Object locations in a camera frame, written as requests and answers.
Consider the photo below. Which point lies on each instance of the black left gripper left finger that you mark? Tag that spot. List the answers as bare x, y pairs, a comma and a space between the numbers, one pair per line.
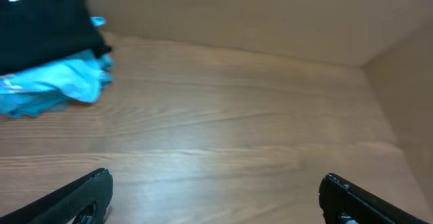
85, 200

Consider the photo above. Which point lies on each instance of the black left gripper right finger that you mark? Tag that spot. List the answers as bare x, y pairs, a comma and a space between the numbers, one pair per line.
344, 202

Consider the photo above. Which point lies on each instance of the black t-shirt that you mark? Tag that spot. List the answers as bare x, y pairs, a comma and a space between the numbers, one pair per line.
35, 32

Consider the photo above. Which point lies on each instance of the folded blue denim jeans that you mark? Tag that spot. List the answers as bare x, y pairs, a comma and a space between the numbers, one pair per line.
27, 109

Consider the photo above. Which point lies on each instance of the light blue printed t-shirt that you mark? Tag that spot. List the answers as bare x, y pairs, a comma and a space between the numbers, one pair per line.
50, 56

